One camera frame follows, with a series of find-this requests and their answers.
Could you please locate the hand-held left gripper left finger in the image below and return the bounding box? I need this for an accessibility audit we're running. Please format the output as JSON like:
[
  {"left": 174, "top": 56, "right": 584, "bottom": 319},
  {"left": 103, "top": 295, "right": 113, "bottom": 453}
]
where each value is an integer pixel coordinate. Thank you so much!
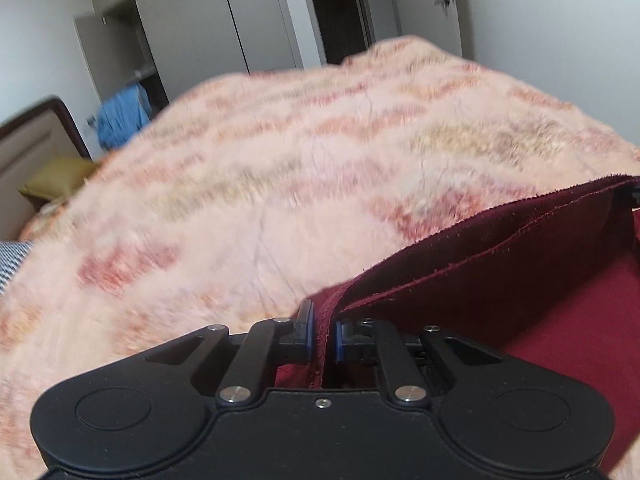
[{"left": 142, "top": 301, "right": 317, "bottom": 407}]

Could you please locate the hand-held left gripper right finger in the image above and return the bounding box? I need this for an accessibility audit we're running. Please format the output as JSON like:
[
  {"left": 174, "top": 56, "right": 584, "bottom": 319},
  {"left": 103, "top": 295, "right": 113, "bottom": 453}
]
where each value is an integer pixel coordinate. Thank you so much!
[{"left": 334, "top": 317, "right": 504, "bottom": 407}]

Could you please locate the dark red long-sleeve shirt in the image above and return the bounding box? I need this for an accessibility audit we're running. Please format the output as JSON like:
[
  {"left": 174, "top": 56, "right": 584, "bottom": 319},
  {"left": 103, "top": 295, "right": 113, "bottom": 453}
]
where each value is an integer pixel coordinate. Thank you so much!
[{"left": 272, "top": 174, "right": 640, "bottom": 476}]

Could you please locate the floral pink quilt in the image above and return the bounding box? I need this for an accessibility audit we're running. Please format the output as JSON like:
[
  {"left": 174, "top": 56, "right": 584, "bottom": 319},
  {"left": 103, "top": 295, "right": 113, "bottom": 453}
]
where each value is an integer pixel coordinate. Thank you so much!
[{"left": 0, "top": 35, "right": 640, "bottom": 480}]

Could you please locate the white door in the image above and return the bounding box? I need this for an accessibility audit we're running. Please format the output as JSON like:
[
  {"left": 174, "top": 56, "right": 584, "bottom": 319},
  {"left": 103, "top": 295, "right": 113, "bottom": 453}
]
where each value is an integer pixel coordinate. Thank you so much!
[{"left": 387, "top": 0, "right": 477, "bottom": 61}]

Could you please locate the blue garment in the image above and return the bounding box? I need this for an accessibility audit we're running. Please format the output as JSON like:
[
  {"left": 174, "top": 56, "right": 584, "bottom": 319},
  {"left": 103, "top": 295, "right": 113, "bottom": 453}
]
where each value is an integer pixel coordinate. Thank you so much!
[{"left": 95, "top": 83, "right": 152, "bottom": 152}]

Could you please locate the olive yellow pillow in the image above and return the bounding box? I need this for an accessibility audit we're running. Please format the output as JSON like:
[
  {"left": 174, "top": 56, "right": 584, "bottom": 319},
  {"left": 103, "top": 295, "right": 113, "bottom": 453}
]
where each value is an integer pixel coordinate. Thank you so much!
[{"left": 18, "top": 156, "right": 99, "bottom": 211}]

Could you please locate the houndstooth pillow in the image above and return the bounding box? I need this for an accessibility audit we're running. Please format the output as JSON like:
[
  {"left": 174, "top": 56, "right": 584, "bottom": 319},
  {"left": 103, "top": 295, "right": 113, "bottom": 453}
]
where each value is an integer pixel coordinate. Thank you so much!
[{"left": 0, "top": 240, "right": 35, "bottom": 303}]

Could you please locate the grey wardrobe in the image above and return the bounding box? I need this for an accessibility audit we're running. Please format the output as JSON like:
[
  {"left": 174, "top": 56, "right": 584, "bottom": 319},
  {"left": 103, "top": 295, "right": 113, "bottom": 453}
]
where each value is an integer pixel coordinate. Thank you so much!
[{"left": 74, "top": 0, "right": 328, "bottom": 111}]

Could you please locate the padded beige headboard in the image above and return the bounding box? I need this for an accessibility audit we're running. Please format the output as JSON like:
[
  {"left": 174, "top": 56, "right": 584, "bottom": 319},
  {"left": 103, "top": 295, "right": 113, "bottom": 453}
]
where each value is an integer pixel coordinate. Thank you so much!
[{"left": 0, "top": 95, "right": 94, "bottom": 242}]

